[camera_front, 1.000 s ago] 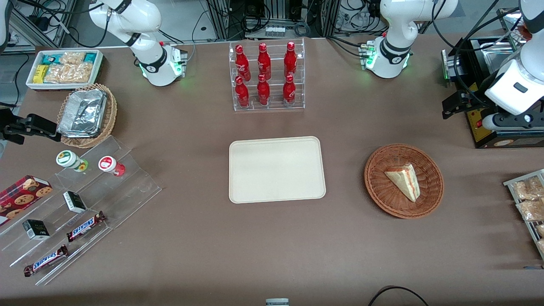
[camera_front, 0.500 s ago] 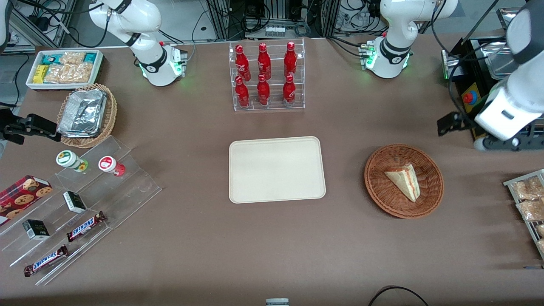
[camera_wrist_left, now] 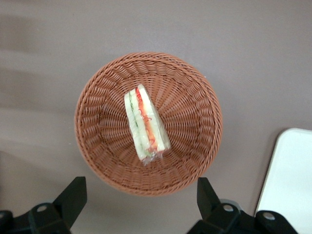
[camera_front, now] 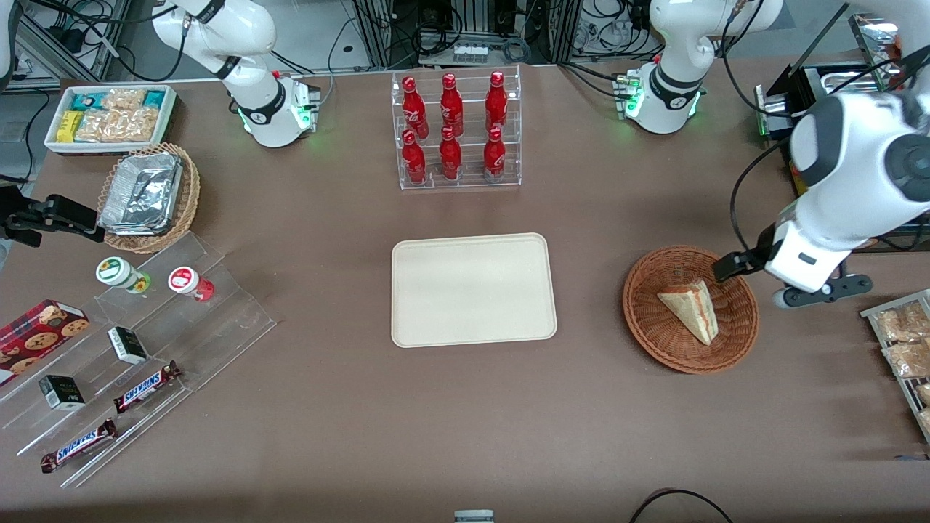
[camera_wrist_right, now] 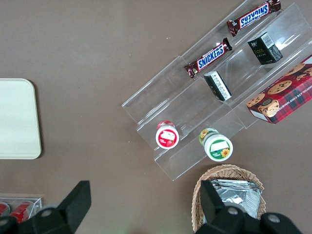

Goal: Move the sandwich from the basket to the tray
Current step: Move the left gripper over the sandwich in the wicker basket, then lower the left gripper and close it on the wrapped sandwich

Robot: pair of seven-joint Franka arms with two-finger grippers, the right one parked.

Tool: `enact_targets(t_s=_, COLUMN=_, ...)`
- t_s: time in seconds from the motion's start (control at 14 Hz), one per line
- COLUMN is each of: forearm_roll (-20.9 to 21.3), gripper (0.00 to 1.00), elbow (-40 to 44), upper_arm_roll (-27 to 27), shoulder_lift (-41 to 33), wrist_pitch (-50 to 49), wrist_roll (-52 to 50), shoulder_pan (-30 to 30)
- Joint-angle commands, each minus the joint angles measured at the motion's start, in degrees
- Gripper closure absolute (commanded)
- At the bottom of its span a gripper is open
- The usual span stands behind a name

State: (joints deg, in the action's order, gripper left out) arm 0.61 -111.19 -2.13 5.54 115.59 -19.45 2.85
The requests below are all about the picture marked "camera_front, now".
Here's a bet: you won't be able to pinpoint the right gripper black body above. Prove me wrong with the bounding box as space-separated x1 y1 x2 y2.
0 187 46 248

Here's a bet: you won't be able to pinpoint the triangular sandwich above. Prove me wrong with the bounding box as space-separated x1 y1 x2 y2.
658 280 720 346

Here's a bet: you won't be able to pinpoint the round brown wicker basket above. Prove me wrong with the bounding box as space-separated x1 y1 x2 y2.
623 246 760 375

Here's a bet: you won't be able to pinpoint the oval light wicker basket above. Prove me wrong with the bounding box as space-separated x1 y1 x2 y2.
97 142 201 254

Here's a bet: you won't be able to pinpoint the beige plastic tray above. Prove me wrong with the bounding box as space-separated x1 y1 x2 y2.
391 232 558 349

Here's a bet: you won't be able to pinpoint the green lid snack cup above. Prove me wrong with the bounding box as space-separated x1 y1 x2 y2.
95 256 152 294

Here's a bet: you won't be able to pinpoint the stacked aluminium foil containers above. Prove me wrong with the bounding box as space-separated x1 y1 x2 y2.
100 151 183 237

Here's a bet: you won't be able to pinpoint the large clear cracker bag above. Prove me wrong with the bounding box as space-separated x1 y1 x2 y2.
75 108 159 143

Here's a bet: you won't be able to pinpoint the red cookie box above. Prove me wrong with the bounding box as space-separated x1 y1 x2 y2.
0 299 90 386

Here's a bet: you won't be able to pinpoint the small clear cracker bag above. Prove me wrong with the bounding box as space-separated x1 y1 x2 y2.
102 89 147 111

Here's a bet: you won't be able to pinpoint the red lid snack cup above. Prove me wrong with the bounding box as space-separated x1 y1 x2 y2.
168 267 215 302

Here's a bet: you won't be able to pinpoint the small black box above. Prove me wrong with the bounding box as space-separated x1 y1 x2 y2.
39 375 86 411
108 326 149 365

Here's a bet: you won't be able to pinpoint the white plastic snack bin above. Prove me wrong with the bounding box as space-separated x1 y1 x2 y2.
44 84 177 156

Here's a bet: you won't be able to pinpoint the black hot food case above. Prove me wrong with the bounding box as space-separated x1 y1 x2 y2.
754 0 930 255

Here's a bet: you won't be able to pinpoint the brown snickers bar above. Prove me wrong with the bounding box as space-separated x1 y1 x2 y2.
113 361 182 415
40 418 118 474

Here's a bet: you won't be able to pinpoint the steel food pan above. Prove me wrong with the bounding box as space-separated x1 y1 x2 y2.
821 70 884 95

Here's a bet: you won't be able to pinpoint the clear acrylic stepped stand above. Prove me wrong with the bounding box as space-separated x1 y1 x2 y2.
0 231 278 489

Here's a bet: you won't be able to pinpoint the red cola bottle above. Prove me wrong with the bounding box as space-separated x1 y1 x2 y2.
439 126 463 181
485 70 509 134
402 76 429 139
440 73 464 137
402 129 427 185
483 127 506 180

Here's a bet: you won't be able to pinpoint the clear acrylic bottle rack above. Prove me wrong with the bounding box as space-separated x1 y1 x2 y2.
391 64 522 192

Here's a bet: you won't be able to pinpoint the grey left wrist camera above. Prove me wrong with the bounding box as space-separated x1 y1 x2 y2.
772 274 873 310

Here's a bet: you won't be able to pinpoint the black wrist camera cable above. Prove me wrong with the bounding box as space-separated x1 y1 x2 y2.
729 134 794 255

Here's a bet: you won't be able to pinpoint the metal wire rack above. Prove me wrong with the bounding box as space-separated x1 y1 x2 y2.
861 289 930 444

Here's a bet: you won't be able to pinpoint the black floor cable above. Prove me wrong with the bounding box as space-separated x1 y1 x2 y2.
628 488 735 523

